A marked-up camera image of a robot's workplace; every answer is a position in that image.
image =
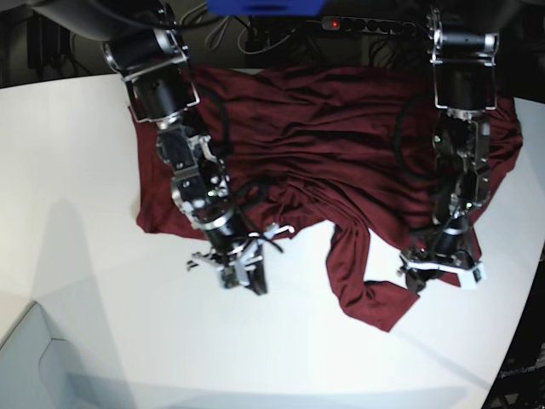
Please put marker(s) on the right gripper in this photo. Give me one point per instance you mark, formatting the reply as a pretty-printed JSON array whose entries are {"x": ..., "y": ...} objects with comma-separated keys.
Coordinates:
[{"x": 228, "y": 236}]

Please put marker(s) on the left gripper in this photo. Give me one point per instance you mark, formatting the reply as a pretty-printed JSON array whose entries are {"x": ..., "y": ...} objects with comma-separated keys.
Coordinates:
[{"x": 442, "y": 246}]

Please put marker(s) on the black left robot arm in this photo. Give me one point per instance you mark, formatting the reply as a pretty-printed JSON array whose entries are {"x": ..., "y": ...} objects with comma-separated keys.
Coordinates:
[{"x": 464, "y": 38}]

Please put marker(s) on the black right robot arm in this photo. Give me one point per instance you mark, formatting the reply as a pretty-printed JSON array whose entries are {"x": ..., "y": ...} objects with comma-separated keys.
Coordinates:
[{"x": 141, "y": 41}]

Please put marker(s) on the white bin at corner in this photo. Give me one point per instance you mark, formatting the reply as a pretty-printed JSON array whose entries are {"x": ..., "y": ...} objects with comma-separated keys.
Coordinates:
[{"x": 32, "y": 373}]

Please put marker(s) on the black power strip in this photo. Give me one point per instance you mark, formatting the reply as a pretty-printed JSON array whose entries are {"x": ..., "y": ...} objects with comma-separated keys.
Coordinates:
[{"x": 368, "y": 26}]

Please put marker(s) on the blue box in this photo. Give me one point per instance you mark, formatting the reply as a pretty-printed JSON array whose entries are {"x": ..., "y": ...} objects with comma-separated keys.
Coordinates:
[{"x": 266, "y": 7}]

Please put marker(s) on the black box on floor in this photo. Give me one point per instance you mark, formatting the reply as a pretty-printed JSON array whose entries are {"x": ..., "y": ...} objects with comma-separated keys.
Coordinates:
[{"x": 47, "y": 43}]

